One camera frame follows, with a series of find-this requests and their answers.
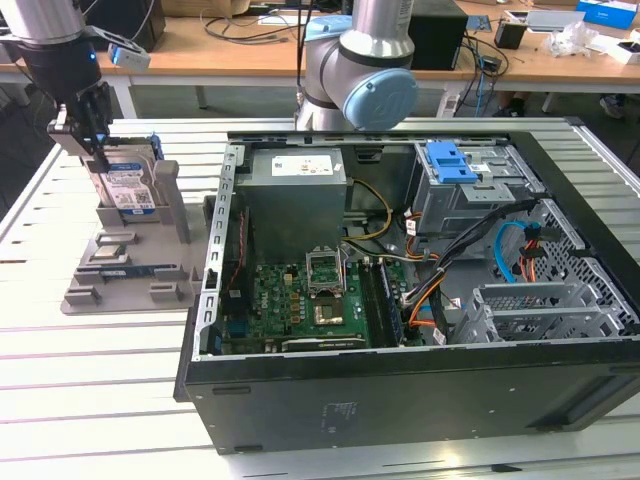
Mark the black RAM slot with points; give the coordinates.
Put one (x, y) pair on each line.
(381, 300)
(376, 300)
(370, 300)

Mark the dark shoe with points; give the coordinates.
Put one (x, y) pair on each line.
(612, 106)
(512, 107)

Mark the clear plastic wrap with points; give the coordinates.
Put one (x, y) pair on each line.
(567, 40)

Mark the green motherboard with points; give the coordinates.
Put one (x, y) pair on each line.
(280, 300)

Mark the grey flat tray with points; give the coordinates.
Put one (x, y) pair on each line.
(550, 20)

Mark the wooden office desk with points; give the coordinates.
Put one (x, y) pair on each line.
(550, 67)
(225, 55)

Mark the CPU socket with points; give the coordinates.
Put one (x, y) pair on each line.
(328, 314)

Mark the grey parts rack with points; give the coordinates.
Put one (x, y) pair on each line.
(125, 300)

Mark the white open box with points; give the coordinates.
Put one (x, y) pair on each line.
(625, 50)

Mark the brown cardboard box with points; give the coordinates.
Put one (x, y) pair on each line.
(225, 7)

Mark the blue white carton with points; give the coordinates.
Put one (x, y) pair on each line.
(607, 10)

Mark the black graphics card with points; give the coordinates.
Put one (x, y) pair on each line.
(322, 344)

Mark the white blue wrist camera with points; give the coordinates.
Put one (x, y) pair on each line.
(130, 55)

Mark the metal drive cage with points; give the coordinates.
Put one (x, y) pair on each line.
(450, 210)

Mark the white power strip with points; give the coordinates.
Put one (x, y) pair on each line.
(450, 102)

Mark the hard disk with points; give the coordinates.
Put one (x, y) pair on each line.
(125, 185)

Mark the blue RAM stick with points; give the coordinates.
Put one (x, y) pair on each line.
(391, 305)

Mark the small black box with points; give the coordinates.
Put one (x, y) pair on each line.
(510, 35)

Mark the silver power supply unit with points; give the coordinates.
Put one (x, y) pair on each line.
(290, 200)

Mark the grey side camera mount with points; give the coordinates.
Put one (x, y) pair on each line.
(70, 137)

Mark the silver CPU chip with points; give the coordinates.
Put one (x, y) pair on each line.
(110, 251)

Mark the metal disk bay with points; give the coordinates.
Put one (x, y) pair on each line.
(575, 312)

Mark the black computer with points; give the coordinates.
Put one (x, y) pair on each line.
(125, 20)

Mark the black tower box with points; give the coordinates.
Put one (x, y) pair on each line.
(437, 40)

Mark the dark RAM stick with label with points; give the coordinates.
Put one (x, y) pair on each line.
(125, 272)

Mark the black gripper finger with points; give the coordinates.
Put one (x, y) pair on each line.
(106, 110)
(90, 125)

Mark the black open PC case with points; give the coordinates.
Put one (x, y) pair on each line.
(400, 400)

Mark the blue plastic bay latch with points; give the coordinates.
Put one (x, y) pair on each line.
(450, 165)

